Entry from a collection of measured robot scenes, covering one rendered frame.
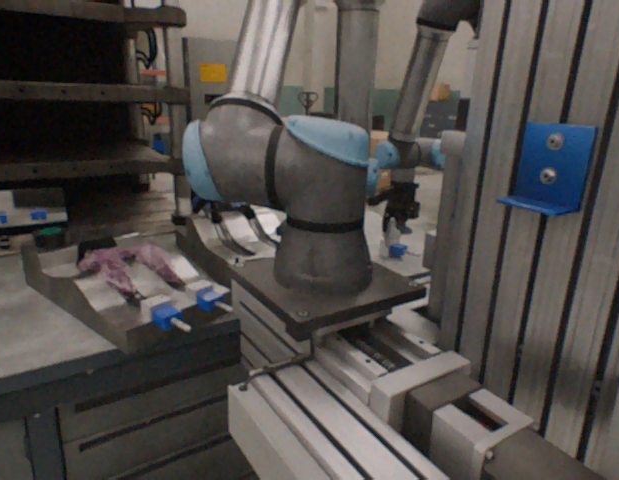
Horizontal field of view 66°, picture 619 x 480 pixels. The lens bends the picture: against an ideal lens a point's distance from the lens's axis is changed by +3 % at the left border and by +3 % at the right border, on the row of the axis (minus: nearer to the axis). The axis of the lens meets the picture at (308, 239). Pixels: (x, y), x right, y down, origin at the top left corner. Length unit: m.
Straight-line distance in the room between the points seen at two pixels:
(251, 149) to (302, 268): 0.18
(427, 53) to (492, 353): 0.74
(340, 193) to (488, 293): 0.23
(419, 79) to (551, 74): 0.64
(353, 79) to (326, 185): 0.32
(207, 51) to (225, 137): 1.32
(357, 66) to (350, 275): 0.40
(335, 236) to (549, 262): 0.26
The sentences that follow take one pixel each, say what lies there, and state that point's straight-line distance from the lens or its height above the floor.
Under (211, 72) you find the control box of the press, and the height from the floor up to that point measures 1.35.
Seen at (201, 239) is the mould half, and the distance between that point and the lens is 1.36.
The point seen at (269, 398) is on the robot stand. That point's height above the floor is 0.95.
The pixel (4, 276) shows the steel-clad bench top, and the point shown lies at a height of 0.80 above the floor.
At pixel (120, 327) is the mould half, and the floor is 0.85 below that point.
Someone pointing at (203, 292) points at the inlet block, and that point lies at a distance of 1.08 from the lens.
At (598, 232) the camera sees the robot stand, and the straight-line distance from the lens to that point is 0.58.
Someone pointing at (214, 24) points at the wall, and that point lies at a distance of 8.61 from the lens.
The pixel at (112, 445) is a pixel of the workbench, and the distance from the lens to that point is 1.26.
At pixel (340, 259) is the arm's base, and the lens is 0.65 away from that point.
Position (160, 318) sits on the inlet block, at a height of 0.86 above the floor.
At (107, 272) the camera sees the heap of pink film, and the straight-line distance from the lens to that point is 1.15.
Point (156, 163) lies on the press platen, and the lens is 1.83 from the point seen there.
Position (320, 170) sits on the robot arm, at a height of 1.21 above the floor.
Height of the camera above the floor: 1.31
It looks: 18 degrees down
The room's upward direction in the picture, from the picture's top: 2 degrees clockwise
